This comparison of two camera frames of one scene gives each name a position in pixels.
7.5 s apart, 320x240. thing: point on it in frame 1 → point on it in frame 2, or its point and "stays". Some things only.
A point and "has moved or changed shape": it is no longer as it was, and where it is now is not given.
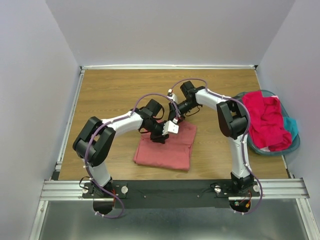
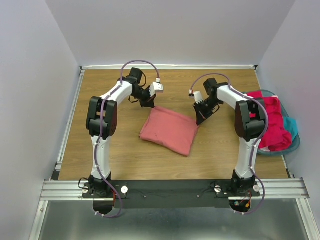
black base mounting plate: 171,194 stays
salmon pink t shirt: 174,153 has moved or changed shape
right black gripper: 172,112 → 201,115
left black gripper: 160,138 → 149,101
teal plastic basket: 295,142 stays
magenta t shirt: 267,128 stays
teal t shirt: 291,126 stays
